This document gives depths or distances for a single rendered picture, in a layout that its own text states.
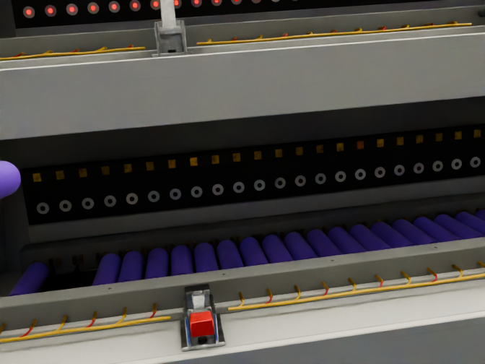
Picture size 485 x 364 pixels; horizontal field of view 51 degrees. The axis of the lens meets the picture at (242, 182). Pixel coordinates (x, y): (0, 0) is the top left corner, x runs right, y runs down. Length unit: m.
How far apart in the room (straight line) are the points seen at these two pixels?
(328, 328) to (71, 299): 0.18
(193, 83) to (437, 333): 0.23
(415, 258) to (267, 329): 0.13
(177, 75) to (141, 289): 0.15
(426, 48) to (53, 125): 0.26
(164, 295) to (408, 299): 0.17
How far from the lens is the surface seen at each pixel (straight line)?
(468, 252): 0.43
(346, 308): 0.38
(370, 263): 0.40
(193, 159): 0.49
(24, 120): 0.37
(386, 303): 0.39
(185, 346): 0.34
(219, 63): 0.35
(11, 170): 0.28
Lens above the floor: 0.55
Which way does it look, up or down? 7 degrees up
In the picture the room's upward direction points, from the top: 7 degrees counter-clockwise
